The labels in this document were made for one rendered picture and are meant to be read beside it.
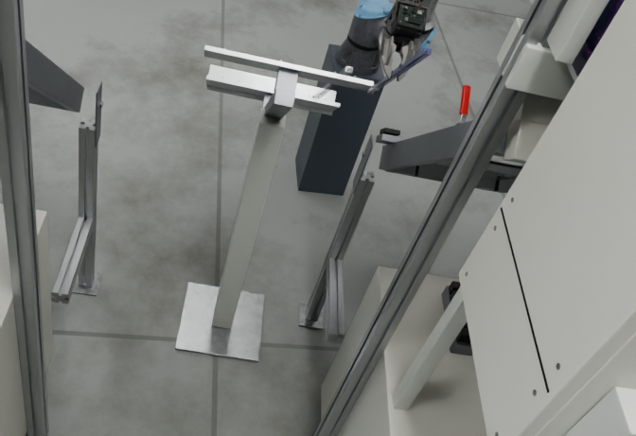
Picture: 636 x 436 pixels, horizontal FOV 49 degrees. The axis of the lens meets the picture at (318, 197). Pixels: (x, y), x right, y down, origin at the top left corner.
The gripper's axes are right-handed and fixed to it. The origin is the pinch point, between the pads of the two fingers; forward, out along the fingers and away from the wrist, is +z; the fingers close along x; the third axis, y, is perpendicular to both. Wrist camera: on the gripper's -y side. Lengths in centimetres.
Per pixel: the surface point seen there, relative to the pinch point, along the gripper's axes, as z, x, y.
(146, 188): 8, -57, -113
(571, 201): 41, 11, 60
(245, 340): 56, -14, -83
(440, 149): 19.4, 8.5, 12.7
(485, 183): 7.4, 35.8, -31.8
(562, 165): 36, 10, 57
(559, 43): 20, 8, 58
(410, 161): 15.9, 8.0, -6.0
